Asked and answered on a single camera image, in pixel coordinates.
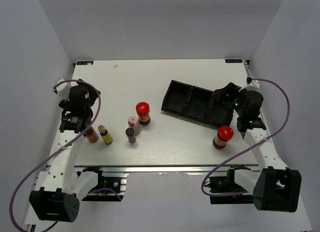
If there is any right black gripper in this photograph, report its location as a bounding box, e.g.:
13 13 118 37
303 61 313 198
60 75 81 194
214 83 246 117

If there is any red-label sauce bottle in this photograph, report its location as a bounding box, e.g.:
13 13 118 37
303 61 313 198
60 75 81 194
86 126 99 143

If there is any red-lid sauce jar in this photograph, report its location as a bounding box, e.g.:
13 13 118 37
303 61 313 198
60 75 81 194
213 125 234 149
135 102 151 125

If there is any yellow-label small bottle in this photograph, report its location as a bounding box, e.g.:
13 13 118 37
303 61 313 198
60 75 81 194
98 125 113 144

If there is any black-lid spice bottle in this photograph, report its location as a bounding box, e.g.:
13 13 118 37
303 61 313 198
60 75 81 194
125 127 137 144

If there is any pink-lid spice bottle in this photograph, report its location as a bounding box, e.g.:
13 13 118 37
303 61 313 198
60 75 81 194
127 116 141 135

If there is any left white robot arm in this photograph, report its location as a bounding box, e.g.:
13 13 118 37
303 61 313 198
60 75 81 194
29 80 106 222

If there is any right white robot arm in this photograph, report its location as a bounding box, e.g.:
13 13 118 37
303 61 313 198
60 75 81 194
209 83 302 212

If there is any black three-compartment tray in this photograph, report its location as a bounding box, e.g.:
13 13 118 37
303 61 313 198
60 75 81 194
161 80 234 127

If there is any left blue corner sticker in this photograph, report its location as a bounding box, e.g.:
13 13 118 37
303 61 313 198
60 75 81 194
76 61 94 66

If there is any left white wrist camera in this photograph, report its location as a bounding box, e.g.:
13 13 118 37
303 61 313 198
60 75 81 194
52 83 72 101

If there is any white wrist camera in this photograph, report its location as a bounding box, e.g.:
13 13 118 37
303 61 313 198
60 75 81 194
52 83 72 101
239 77 260 92

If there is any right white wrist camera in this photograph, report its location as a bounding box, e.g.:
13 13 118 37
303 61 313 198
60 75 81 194
239 77 260 92

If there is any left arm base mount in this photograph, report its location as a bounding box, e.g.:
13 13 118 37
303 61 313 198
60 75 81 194
76 167 128 202

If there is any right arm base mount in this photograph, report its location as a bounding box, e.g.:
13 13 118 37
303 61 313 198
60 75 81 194
204 166 254 205

